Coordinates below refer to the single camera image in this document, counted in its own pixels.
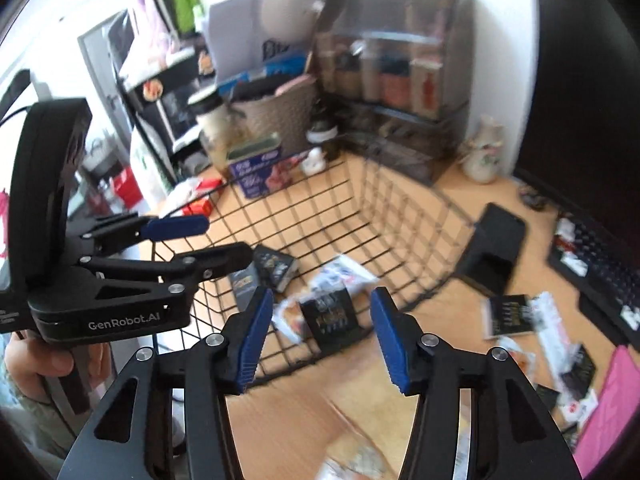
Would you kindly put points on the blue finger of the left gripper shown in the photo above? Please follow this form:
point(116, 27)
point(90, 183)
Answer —
point(111, 235)
point(194, 267)

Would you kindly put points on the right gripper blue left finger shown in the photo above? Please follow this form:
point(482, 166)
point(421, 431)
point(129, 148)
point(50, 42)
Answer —
point(221, 365)

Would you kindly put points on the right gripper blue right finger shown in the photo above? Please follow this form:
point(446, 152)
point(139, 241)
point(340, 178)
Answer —
point(425, 366)

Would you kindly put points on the small black card box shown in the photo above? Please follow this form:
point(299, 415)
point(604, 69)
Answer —
point(507, 316)

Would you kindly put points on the black gold snack box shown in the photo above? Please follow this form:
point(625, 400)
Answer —
point(331, 318)

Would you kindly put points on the white biscuit snack packet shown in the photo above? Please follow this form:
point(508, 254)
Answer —
point(343, 272)

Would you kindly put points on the long white snack packet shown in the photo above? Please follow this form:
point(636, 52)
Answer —
point(552, 336)

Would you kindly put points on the person's left hand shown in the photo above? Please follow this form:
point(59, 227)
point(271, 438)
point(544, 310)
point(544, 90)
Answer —
point(29, 360)

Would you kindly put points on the red cigarette pack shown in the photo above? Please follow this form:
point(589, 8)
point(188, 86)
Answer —
point(204, 197)

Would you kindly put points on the blue luncheon meat tin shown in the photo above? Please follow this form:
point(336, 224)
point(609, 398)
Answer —
point(254, 165)

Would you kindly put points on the black smartphone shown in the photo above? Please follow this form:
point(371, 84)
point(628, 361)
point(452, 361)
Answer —
point(488, 260)

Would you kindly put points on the small white duck figurine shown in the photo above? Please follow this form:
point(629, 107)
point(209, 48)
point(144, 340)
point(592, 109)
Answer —
point(314, 162)

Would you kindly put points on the black shelf rack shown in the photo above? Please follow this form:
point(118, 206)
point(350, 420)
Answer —
point(155, 76)

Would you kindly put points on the beige woven plastic basket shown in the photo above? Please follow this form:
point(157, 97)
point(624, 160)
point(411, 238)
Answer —
point(286, 112)

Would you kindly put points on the pink desk mat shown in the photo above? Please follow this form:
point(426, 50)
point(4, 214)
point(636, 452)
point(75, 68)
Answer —
point(618, 401)

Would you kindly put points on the black mechanical keyboard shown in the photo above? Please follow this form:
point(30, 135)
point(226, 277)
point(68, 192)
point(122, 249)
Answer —
point(608, 289)

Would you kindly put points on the dark glass bottle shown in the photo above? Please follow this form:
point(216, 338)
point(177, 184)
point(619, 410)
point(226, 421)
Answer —
point(323, 131)

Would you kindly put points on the white ceramic figurine vase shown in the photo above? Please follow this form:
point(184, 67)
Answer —
point(480, 155)

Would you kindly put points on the black computer monitor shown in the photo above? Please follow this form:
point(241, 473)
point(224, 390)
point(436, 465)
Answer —
point(581, 142)

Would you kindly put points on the dark acrylic drawer organizer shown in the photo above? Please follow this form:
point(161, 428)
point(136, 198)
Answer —
point(397, 75)

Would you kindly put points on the black wire basket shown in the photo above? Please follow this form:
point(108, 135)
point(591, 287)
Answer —
point(409, 235)

